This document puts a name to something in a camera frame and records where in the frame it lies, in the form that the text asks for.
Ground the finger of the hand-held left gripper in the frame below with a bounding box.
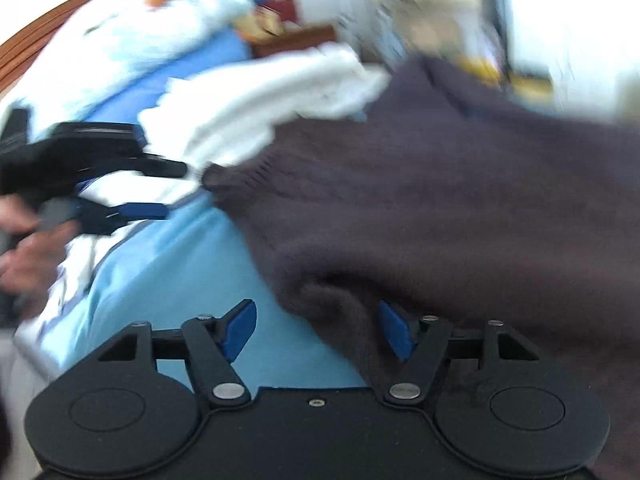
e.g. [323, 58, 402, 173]
[75, 200, 170, 237]
[100, 156, 189, 179]

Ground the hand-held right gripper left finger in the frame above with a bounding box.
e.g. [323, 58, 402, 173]
[96, 299, 258, 408]

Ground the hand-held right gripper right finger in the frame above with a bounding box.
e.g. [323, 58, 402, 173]
[376, 300, 542, 407]

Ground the dark brown knit sweater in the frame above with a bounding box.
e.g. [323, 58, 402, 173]
[202, 55, 640, 471]

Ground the person's left hand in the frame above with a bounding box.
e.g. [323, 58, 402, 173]
[0, 194, 80, 317]

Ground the blue white striped bed cover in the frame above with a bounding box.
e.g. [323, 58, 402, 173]
[12, 150, 371, 391]

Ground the blue folded duvet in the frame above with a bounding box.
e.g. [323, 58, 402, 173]
[82, 27, 251, 126]

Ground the pale blue patterned quilt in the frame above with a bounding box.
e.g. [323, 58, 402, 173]
[47, 0, 256, 121]

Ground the white folded thermal top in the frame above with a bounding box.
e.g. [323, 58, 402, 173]
[137, 42, 393, 163]

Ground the wooden headboard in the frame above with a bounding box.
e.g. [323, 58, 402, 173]
[0, 0, 221, 93]

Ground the wooden nightstand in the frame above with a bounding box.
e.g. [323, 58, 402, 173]
[252, 24, 337, 60]

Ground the dark red bag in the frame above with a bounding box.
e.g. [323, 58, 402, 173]
[262, 0, 298, 23]

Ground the yellow plastic bag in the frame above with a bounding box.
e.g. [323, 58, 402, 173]
[460, 57, 501, 86]

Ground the white wardrobe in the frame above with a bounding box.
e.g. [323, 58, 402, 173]
[500, 0, 640, 126]

